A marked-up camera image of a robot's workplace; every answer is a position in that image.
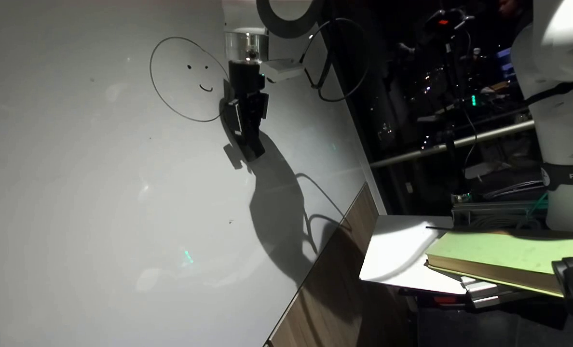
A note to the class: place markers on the small white table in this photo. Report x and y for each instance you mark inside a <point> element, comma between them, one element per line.
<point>393,251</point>

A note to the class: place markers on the dark electronics rack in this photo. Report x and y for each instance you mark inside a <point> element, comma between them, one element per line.
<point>426,69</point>

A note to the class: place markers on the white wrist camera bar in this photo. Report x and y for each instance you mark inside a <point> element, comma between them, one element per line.
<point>282,69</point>

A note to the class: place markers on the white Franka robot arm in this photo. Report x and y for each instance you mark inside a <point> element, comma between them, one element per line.
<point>561,96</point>

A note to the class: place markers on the large white whiteboard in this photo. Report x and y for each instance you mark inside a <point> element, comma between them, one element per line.
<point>104,193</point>

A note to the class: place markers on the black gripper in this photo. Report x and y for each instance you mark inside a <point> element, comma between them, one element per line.
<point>245,79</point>

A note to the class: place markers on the green book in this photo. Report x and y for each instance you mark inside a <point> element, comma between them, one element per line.
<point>509,253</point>

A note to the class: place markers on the black whiteboard eraser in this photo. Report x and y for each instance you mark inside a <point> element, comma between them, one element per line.
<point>233,156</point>

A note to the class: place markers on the silver metal rail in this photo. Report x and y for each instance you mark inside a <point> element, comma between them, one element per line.
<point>451,143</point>

